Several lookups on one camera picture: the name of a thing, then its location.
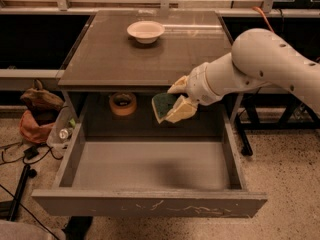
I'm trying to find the orange cloth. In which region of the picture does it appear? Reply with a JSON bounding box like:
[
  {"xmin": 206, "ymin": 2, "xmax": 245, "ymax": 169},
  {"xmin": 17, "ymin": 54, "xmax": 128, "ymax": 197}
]
[{"xmin": 19, "ymin": 110, "xmax": 56, "ymax": 144}]

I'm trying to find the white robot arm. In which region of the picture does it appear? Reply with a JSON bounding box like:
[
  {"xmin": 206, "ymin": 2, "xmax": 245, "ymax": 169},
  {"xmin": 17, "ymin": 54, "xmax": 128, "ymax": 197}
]
[{"xmin": 165, "ymin": 28, "xmax": 320, "ymax": 123}]

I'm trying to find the black power adapter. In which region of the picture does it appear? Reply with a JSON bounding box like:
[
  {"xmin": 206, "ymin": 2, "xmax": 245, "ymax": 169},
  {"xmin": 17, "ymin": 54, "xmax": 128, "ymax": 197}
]
[{"xmin": 24, "ymin": 146, "xmax": 39, "ymax": 160}]

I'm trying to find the brown tape roll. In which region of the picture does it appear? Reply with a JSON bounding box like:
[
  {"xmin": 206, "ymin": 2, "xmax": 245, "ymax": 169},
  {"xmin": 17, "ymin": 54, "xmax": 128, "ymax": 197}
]
[{"xmin": 109, "ymin": 92, "xmax": 137, "ymax": 116}]

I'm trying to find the black tripod leg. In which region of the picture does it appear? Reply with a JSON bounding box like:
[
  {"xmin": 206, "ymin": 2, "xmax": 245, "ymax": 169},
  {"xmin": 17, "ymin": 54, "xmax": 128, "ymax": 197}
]
[{"xmin": 7, "ymin": 164, "xmax": 37, "ymax": 221}]

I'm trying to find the orange cable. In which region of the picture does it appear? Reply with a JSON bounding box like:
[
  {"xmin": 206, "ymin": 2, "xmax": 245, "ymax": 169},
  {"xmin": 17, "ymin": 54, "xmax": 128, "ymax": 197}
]
[{"xmin": 252, "ymin": 5, "xmax": 276, "ymax": 34}]

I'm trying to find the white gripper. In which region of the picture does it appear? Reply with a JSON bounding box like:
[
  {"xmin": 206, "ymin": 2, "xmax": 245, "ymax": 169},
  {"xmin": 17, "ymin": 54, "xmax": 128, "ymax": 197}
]
[{"xmin": 165, "ymin": 62, "xmax": 222, "ymax": 123}]

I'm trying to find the grey cabinet counter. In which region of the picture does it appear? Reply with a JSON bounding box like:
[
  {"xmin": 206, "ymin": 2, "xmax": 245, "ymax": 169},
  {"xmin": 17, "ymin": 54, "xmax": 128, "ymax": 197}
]
[{"xmin": 59, "ymin": 11, "xmax": 231, "ymax": 91}]

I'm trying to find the grey open drawer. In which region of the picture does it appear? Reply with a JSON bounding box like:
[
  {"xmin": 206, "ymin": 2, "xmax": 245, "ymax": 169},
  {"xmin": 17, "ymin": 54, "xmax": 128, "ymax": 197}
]
[{"xmin": 32, "ymin": 93, "xmax": 267, "ymax": 218}]

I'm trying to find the black stand base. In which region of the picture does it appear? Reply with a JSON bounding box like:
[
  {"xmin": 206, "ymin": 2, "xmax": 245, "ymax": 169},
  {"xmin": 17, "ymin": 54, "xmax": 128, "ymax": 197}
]
[{"xmin": 234, "ymin": 94, "xmax": 320, "ymax": 156}]

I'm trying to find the green and yellow sponge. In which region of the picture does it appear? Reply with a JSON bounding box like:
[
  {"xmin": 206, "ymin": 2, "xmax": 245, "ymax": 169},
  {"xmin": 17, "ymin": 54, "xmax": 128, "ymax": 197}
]
[{"xmin": 152, "ymin": 93, "xmax": 177, "ymax": 123}]

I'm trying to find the clear plastic bottle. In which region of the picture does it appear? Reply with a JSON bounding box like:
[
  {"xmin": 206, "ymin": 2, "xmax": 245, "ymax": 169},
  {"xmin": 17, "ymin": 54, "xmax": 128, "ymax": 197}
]
[{"xmin": 47, "ymin": 107, "xmax": 75, "ymax": 153}]

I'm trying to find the white bowl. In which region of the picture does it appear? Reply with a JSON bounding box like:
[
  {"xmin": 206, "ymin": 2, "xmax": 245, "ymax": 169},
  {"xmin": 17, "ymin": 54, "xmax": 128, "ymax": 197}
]
[{"xmin": 127, "ymin": 21, "xmax": 165, "ymax": 44}]

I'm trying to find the brown cloth bag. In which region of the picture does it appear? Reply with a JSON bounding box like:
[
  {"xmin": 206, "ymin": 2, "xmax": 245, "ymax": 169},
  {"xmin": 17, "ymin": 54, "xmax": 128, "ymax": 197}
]
[{"xmin": 20, "ymin": 79, "xmax": 64, "ymax": 111}]

